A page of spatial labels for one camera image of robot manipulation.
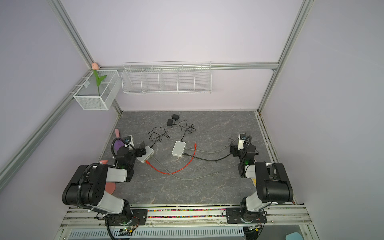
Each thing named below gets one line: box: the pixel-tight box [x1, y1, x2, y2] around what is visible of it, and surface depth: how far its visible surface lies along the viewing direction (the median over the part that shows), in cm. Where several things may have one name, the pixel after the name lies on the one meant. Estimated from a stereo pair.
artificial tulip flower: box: [91, 62, 107, 97], surface depth 92 cm
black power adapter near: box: [167, 119, 173, 127], surface depth 114 cm
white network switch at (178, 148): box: [171, 140, 186, 157], surface depth 99 cm
